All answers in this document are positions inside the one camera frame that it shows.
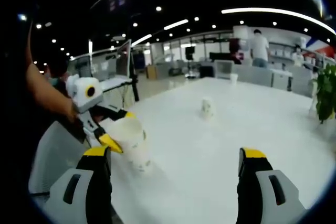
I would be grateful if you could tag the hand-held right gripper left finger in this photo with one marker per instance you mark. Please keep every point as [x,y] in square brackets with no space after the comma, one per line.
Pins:
[97,187]

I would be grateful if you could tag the white table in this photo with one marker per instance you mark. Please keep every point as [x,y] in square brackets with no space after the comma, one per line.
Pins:
[197,155]

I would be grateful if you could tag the plain white paper cup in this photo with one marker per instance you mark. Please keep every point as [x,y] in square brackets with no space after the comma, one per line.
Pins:
[234,78]

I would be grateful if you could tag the black desktop monitor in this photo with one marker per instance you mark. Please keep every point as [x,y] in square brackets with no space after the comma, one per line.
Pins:
[219,56]

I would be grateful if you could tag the long curved ceiling light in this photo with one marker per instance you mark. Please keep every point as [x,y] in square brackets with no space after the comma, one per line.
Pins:
[262,10]

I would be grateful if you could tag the long grey counter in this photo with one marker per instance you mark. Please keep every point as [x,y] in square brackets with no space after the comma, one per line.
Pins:
[252,75]

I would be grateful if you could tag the single white paper cup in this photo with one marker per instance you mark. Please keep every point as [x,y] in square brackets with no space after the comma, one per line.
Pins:
[131,140]

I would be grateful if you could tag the red blue wall banner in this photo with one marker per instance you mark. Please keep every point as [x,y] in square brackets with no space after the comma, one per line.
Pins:
[321,48]

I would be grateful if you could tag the black screen on stand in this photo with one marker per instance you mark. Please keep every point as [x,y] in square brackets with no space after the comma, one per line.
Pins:
[190,53]

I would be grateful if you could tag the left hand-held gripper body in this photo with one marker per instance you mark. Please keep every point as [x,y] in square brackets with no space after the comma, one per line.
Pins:
[81,98]

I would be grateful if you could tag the straight ceiling light strip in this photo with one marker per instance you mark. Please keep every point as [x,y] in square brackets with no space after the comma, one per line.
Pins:
[176,24]
[141,40]

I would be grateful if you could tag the potted green plant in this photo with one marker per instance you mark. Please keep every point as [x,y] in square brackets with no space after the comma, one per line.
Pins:
[326,93]

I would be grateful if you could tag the white framed screen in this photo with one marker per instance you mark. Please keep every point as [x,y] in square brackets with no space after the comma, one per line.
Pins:
[224,69]

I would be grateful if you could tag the brown cabinet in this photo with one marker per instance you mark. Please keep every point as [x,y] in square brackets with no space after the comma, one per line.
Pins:
[151,72]

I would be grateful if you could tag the small white side desk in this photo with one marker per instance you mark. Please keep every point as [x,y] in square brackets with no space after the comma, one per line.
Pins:
[115,82]

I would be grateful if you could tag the glass partition panel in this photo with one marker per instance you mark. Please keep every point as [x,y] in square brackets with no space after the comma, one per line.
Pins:
[123,58]

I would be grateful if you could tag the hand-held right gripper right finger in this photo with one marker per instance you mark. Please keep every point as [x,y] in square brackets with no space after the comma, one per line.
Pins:
[249,187]

